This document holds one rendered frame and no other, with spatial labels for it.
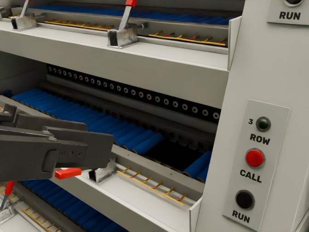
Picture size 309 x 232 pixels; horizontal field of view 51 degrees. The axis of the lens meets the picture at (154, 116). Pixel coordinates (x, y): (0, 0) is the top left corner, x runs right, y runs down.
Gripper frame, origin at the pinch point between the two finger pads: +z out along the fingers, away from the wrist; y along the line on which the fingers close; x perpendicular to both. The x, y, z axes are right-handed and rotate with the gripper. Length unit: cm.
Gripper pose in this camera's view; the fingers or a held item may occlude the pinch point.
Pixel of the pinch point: (65, 142)
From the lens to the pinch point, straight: 28.7
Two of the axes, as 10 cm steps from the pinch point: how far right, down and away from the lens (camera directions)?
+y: -7.5, -2.5, 6.1
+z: 6.0, 1.3, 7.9
